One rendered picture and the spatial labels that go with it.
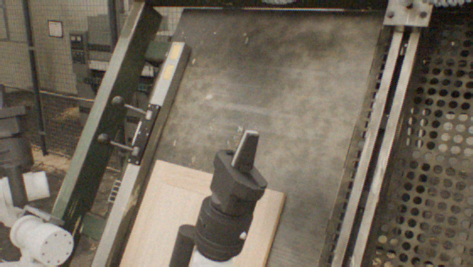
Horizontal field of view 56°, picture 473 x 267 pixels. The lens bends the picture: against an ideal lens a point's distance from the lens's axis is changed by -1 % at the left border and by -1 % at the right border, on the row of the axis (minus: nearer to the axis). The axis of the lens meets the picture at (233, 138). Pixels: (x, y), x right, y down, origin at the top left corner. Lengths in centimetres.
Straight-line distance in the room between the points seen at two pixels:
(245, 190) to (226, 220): 8
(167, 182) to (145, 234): 16
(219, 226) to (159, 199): 65
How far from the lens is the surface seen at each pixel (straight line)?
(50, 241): 86
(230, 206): 69
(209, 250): 74
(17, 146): 117
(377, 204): 103
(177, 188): 132
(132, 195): 140
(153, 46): 168
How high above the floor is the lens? 183
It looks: 17 degrees down
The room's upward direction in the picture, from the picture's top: straight up
